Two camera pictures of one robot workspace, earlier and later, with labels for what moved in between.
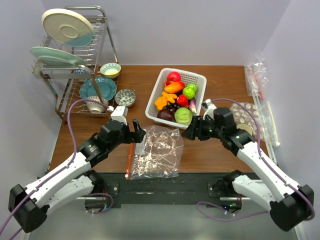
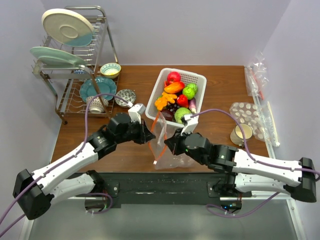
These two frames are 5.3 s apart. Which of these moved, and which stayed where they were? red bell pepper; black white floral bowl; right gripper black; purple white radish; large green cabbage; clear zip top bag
Moved: clear zip top bag; right gripper black
Stayed: purple white radish; large green cabbage; red bell pepper; black white floral bowl
